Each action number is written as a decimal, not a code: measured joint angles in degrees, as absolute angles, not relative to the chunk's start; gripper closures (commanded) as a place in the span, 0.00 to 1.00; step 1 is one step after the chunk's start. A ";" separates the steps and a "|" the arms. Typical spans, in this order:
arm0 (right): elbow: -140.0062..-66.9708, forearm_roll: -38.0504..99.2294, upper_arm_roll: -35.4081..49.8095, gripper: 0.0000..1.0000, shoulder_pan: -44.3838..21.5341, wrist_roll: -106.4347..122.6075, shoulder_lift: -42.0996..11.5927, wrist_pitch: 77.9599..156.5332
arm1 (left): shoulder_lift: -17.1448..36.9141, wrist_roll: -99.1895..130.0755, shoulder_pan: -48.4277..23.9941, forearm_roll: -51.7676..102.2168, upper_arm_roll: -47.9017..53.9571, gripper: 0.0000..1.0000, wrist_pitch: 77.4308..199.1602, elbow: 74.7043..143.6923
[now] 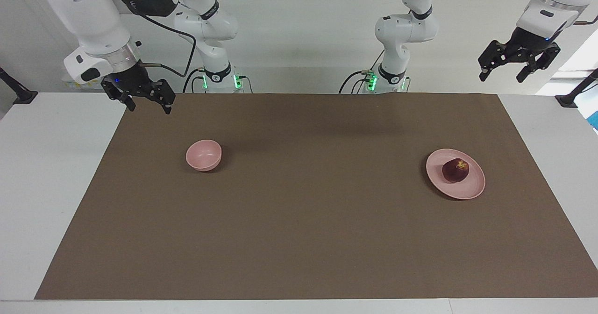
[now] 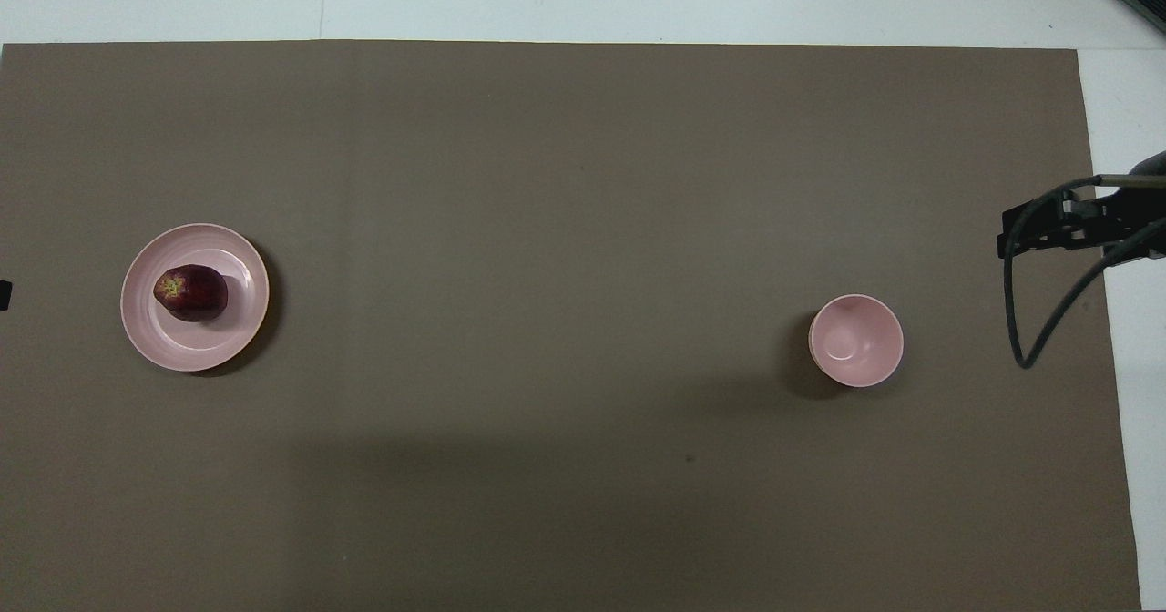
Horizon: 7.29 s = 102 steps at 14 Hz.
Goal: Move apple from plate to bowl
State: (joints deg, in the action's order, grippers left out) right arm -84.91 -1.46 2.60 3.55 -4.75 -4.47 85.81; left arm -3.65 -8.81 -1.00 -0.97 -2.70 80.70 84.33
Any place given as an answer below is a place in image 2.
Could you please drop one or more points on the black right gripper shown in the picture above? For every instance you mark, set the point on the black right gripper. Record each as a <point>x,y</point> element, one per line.
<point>1134,225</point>

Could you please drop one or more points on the dark red apple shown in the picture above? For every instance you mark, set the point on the dark red apple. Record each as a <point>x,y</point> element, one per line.
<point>193,293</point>

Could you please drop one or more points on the pink plate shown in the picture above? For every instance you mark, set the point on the pink plate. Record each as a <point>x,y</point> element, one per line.
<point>196,343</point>

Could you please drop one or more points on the pink bowl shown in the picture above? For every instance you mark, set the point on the pink bowl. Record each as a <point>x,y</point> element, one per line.
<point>856,343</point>

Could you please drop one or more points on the brown table mat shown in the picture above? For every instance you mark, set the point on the brown table mat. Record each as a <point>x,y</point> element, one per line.
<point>565,229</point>

